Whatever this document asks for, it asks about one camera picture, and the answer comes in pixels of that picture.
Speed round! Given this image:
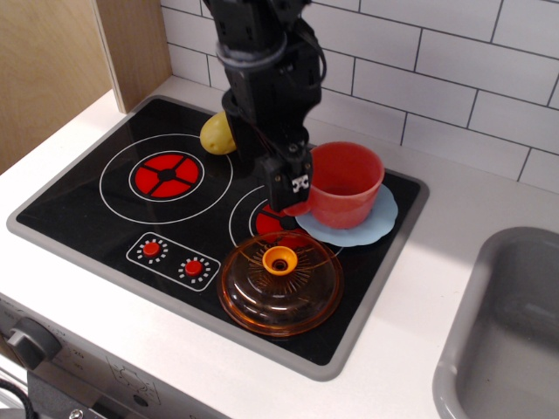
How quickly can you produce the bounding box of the grey sink basin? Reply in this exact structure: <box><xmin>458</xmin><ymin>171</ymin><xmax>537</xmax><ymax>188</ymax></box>
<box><xmin>432</xmin><ymin>227</ymin><xmax>558</xmax><ymax>418</ymax></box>

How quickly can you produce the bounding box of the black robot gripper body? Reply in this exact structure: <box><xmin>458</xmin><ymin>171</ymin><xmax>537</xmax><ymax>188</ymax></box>
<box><xmin>220</xmin><ymin>32</ymin><xmax>324</xmax><ymax>161</ymax></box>

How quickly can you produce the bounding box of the light blue plate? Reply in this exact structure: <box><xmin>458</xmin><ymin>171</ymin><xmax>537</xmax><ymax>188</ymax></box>
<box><xmin>295</xmin><ymin>184</ymin><xmax>398</xmax><ymax>247</ymax></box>

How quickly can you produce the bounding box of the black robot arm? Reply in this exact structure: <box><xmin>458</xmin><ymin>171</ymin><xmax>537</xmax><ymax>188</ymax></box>
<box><xmin>206</xmin><ymin>1</ymin><xmax>327</xmax><ymax>211</ymax></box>

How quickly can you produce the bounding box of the black cable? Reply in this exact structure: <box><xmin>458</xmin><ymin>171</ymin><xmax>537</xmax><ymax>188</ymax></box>
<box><xmin>296</xmin><ymin>17</ymin><xmax>328</xmax><ymax>88</ymax></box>

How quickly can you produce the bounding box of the yellow toy potato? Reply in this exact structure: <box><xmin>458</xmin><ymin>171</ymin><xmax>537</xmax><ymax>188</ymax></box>
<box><xmin>200</xmin><ymin>111</ymin><xmax>237</xmax><ymax>155</ymax></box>

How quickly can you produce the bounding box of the black toy stovetop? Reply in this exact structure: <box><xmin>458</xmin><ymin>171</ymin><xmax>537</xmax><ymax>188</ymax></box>
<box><xmin>7</xmin><ymin>96</ymin><xmax>429</xmax><ymax>381</ymax></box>

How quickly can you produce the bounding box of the grey oven knob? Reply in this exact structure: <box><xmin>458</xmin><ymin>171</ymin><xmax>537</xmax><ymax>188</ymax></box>
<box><xmin>7</xmin><ymin>318</ymin><xmax>62</xmax><ymax>370</ymax></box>

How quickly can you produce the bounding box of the orange transparent pot lid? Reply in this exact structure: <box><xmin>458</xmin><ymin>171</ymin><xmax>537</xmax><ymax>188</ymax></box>
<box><xmin>217</xmin><ymin>231</ymin><xmax>344</xmax><ymax>337</ymax></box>

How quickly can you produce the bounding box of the red plastic cup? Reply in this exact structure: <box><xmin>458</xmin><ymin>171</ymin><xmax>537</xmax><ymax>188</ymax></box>
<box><xmin>284</xmin><ymin>141</ymin><xmax>385</xmax><ymax>230</ymax></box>

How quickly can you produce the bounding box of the wooden side panel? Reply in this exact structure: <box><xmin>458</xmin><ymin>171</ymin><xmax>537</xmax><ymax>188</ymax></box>
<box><xmin>1</xmin><ymin>1</ymin><xmax>172</xmax><ymax>171</ymax></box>

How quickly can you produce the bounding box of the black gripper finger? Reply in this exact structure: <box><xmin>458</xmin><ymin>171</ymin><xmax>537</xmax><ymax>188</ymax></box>
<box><xmin>260</xmin><ymin>148</ymin><xmax>314</xmax><ymax>212</ymax></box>

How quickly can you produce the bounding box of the grey oven front panel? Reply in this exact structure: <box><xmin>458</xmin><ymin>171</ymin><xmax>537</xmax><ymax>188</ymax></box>
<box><xmin>1</xmin><ymin>296</ymin><xmax>224</xmax><ymax>418</ymax></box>

